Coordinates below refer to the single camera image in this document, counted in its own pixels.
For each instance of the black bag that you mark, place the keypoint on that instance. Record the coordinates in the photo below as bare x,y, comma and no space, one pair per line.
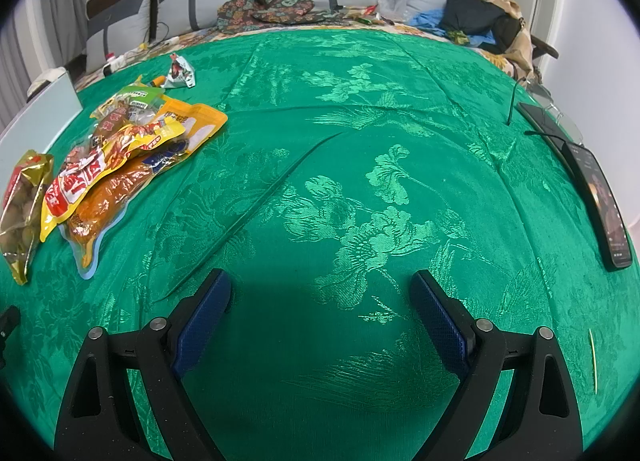
475,16

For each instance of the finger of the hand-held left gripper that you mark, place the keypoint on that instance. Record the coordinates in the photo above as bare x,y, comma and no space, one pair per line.
7,323

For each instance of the grey curtain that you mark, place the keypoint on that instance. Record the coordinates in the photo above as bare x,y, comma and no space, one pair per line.
45,16

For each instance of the red and yellow snack packet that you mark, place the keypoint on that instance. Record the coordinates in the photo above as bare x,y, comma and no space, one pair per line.
80,176

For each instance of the white plastic bottle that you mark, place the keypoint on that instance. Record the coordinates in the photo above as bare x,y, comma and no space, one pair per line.
113,64

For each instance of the small red and green wrappers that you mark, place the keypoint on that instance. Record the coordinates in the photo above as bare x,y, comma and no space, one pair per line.
367,15

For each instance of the green snack packet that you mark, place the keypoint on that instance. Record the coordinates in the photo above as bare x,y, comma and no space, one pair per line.
135,93

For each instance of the dark floral cushion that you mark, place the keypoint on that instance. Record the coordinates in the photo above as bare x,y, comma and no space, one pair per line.
270,11

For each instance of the small orange wrapper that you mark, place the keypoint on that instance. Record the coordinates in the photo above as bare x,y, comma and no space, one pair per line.
158,81

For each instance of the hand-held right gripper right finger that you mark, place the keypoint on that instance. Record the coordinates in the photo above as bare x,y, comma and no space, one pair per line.
445,326

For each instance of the blue cloth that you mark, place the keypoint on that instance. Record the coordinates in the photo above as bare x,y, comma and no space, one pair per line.
425,21

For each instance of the black smartphone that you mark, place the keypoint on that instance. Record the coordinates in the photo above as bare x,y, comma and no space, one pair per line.
600,201

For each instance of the gold packet of green olives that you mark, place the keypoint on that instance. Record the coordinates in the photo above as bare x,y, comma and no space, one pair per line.
22,211

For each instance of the wooden toothpick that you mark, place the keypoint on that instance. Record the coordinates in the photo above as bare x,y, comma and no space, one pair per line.
593,361

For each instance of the clear packet of orange meat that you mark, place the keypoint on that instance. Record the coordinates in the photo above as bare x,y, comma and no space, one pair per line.
105,206

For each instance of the silver snack packet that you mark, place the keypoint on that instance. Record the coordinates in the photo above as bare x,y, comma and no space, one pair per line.
178,72

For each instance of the clear sausage packet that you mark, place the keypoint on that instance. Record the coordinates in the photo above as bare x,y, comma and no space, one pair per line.
111,123

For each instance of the white storage box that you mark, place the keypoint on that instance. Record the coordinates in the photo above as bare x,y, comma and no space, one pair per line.
45,103

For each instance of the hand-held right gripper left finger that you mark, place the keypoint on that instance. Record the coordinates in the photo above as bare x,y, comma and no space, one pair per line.
200,326

